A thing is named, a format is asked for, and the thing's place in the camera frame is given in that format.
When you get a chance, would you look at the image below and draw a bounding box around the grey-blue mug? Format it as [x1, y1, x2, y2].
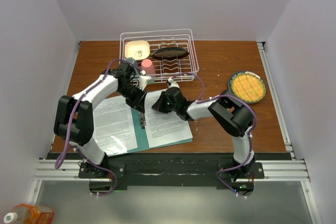
[125, 57, 138, 66]

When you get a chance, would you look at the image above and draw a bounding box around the teal file folder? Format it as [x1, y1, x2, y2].
[94, 89, 194, 154]

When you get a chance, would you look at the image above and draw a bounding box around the aluminium frame rail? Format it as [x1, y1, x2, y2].
[25, 157, 323, 224]

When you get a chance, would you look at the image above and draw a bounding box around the printed paper sheet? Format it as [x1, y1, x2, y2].
[93, 96, 138, 156]

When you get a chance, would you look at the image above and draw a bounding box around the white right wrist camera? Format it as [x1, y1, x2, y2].
[166, 78, 180, 89]

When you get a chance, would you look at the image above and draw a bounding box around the metal folder clip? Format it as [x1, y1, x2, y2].
[139, 112, 146, 129]

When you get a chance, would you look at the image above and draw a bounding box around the cream square bowl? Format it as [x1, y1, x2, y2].
[124, 40, 150, 61]

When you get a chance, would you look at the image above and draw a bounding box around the white wire dish rack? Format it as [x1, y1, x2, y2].
[119, 29, 199, 83]

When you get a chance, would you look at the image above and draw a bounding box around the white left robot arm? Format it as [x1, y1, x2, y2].
[54, 60, 149, 178]

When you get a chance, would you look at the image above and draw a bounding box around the yellow patterned round plate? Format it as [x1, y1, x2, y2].
[228, 71, 267, 104]

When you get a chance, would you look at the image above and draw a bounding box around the remaining printed paper stack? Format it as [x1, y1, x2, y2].
[144, 90, 193, 148]

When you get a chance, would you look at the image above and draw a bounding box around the dark brown oval plate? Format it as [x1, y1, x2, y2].
[151, 47, 190, 60]

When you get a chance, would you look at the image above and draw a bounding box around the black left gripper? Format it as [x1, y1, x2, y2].
[117, 84, 148, 114]

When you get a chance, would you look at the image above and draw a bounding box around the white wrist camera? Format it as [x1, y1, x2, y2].
[138, 76, 154, 90]
[166, 78, 180, 89]

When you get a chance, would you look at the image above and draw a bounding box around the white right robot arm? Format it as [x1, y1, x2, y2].
[152, 87, 257, 178]

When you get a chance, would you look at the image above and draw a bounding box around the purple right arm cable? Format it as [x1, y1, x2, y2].
[167, 72, 258, 198]

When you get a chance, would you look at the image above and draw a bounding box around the right side aluminium rail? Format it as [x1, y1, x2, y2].
[256, 42, 295, 159]

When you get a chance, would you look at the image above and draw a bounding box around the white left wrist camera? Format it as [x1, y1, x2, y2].
[138, 76, 154, 90]

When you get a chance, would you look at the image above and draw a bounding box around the pink cup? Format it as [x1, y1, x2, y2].
[141, 59, 156, 75]

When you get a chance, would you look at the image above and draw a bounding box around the orange drink bottle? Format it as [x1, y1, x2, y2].
[3, 204, 55, 224]

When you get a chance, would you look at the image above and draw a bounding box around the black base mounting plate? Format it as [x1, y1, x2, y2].
[78, 152, 265, 191]

